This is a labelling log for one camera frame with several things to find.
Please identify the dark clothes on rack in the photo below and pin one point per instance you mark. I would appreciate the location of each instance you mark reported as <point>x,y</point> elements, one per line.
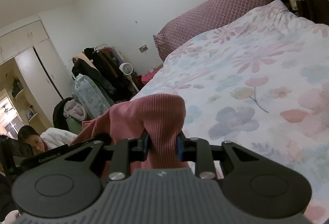
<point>103,65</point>

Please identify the black chair with clothes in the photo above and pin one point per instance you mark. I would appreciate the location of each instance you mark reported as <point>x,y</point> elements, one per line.
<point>68,115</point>

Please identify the pink ribbed turtleneck top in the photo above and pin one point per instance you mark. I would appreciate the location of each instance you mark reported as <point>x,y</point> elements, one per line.
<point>161,115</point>

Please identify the magenta cloth pile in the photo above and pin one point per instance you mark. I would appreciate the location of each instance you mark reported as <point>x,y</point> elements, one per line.
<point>149,76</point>

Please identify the person in white jacket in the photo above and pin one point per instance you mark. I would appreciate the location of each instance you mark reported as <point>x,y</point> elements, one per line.
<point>49,139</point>

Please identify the pink quilted headboard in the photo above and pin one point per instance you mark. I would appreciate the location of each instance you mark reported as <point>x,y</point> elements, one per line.
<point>209,15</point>

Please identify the white wardrobe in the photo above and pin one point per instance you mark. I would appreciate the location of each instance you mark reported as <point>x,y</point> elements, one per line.
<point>38,80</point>

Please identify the floral fleece bed blanket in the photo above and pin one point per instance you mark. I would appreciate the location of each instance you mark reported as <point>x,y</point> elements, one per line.
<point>261,82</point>

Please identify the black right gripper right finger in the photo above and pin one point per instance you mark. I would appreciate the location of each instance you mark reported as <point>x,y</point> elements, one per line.
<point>196,150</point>

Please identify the wall socket plate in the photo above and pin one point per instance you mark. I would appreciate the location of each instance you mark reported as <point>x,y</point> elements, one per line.
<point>143,48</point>

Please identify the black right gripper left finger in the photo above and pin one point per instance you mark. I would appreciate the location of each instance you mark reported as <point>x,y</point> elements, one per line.
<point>125,152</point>

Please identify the white standing fan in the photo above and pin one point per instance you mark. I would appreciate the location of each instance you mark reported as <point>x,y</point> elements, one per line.
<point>127,70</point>

